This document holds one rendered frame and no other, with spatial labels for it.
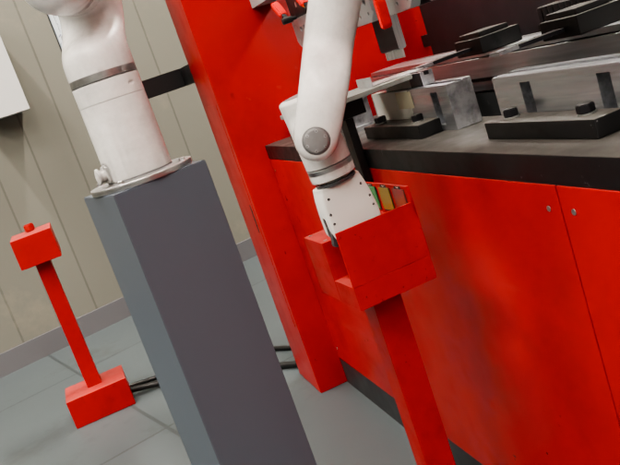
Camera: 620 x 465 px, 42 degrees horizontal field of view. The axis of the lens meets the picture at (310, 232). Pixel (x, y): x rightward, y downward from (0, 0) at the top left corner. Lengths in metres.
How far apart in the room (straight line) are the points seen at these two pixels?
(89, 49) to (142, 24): 3.58
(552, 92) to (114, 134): 0.73
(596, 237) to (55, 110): 3.92
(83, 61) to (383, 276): 0.64
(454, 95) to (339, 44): 0.37
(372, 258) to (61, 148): 3.49
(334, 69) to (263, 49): 1.34
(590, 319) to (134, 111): 0.82
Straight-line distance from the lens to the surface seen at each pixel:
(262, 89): 2.65
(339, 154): 1.40
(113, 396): 3.43
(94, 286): 4.81
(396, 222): 1.44
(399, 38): 1.83
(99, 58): 1.43
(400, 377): 1.58
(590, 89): 1.28
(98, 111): 1.43
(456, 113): 1.66
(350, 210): 1.43
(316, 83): 1.32
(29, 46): 4.80
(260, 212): 2.65
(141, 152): 1.43
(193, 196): 1.43
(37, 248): 3.29
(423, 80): 1.77
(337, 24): 1.37
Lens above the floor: 1.12
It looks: 12 degrees down
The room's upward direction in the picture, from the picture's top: 19 degrees counter-clockwise
